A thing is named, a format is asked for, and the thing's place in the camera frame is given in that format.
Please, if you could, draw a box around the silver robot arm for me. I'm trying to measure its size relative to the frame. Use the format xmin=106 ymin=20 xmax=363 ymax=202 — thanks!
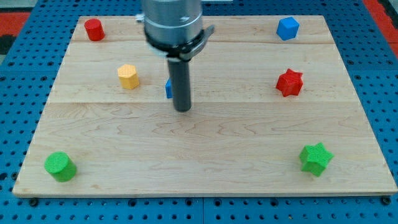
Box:
xmin=141 ymin=0 xmax=215 ymax=62

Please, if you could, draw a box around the yellow hexagon block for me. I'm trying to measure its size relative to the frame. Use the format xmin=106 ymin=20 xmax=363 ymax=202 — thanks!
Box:
xmin=117 ymin=64 xmax=139 ymax=89

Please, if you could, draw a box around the red star block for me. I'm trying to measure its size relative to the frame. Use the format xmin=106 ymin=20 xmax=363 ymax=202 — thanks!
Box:
xmin=275 ymin=68 xmax=303 ymax=97

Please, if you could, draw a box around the red cylinder block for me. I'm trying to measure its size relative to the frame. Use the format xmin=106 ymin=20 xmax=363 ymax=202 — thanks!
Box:
xmin=84 ymin=18 xmax=105 ymax=41

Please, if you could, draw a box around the green star block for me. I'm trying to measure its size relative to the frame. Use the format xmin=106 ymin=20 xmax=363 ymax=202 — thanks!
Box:
xmin=299 ymin=142 xmax=334 ymax=177

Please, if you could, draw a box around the wooden board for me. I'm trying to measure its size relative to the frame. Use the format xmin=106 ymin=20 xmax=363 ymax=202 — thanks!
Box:
xmin=13 ymin=16 xmax=397 ymax=198

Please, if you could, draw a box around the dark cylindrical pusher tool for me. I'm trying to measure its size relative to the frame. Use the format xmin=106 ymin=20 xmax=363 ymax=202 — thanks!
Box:
xmin=167 ymin=60 xmax=192 ymax=112

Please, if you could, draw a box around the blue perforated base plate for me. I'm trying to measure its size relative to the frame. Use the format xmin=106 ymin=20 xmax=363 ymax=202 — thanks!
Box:
xmin=1 ymin=0 xmax=397 ymax=223

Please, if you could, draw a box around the blue cube block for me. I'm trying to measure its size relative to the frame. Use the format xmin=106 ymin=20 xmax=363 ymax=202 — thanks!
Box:
xmin=276 ymin=17 xmax=300 ymax=40

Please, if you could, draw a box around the green cylinder block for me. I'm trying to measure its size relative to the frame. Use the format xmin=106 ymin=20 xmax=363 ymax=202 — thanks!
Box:
xmin=44 ymin=151 xmax=77 ymax=182

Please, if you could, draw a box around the blue triangle block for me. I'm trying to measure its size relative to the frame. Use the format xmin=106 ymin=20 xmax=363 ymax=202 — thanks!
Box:
xmin=165 ymin=79 xmax=173 ymax=99

